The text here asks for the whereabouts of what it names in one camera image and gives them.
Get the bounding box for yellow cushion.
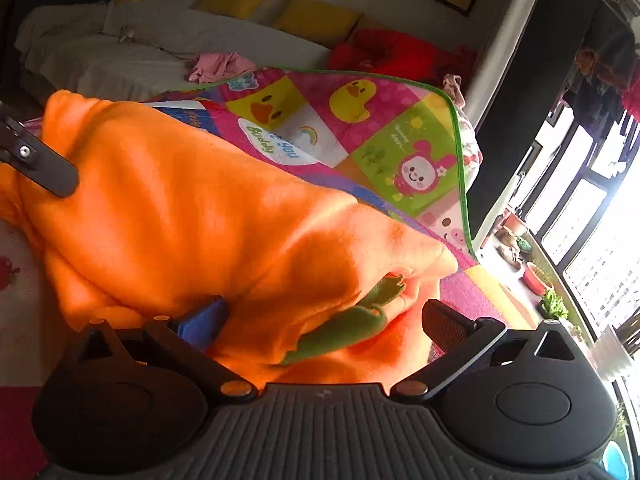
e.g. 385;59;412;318
192;0;274;22
272;0;362;49

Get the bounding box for small pink cloth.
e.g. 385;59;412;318
442;73;466;109

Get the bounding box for hanging dark clothes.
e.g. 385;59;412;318
564;0;640;132

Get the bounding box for small green potted plant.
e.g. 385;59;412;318
539;289;571;322

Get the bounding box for brown flower pot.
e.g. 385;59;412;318
502;212;529;236

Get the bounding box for white sofa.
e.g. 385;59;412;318
12;0;334;104

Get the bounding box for pink basin with grass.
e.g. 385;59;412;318
522;260;556;296

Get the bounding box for blue bowl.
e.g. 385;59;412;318
602;442;631;480

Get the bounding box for pink garment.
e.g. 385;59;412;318
187;51;257;85

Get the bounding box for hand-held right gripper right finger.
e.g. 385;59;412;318
390;298;582;404

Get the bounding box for colourful cartoon play mat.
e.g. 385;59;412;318
0;65;544;387

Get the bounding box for orange pumpkin costume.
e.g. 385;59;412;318
0;89;459;392

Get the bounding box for red fluffy cloth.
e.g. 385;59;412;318
327;27;479;86

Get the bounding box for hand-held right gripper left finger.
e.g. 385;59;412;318
67;295;258;404

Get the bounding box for hanging red garment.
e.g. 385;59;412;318
622;87;640;123

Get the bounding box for black window frame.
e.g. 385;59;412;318
500;105;640;352

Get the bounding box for floral white cloth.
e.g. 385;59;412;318
455;105;485;202

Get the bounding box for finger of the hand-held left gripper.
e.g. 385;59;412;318
0;105;81;199

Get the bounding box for white plant pot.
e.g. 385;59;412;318
594;324;634;382

